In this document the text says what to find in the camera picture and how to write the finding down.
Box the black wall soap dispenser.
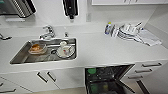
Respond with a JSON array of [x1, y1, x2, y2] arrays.
[[62, 0, 80, 20]]

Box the stainless steel sink basin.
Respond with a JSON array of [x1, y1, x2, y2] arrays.
[[9, 37, 78, 65]]

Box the white two-door base cabinet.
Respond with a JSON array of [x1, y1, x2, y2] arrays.
[[0, 68, 86, 93]]

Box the small white bottle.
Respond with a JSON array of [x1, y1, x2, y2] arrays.
[[111, 24, 119, 38]]

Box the white wall cabinet wide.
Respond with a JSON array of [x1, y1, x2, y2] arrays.
[[91, 0, 168, 6]]

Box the stainless steel dishwasher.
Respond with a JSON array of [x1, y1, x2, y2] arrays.
[[83, 64, 143, 94]]

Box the orange bowl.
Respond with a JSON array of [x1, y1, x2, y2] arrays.
[[28, 43, 48, 56]]

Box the blue dish soap bottle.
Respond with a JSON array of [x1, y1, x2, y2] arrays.
[[104, 21, 113, 36]]

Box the small chrome sink knob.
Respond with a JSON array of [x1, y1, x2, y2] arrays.
[[64, 31, 70, 38]]

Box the stack of white plates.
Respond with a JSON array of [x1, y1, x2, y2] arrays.
[[118, 22, 144, 41]]

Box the chrome sink faucet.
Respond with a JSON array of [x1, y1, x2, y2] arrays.
[[38, 24, 56, 41]]

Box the white cup and dishes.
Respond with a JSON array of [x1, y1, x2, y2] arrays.
[[55, 40, 77, 59]]

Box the white drawer unit narrow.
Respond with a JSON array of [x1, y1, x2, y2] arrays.
[[121, 61, 166, 94]]

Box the white drawer unit wide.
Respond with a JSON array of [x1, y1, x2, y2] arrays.
[[0, 77, 33, 94]]

